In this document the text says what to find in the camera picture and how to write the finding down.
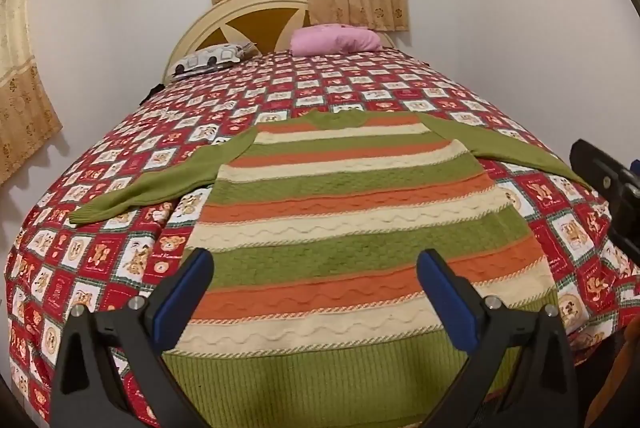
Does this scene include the green orange cream striped sweater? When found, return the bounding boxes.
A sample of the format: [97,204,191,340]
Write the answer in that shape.
[72,110,594,427]

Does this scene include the red patchwork bear bedspread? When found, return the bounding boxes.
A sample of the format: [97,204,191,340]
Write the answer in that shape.
[6,48,639,417]

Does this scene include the beige side curtain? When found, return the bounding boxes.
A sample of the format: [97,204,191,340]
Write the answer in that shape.
[0,0,62,182]

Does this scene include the grey white patterned pillow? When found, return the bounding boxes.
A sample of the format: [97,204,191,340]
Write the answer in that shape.
[165,42,260,83]

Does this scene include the pink pillow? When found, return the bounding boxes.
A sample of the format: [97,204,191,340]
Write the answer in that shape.
[290,24,383,57]

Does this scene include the cream wooden headboard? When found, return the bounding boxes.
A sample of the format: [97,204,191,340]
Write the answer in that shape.
[162,0,396,84]

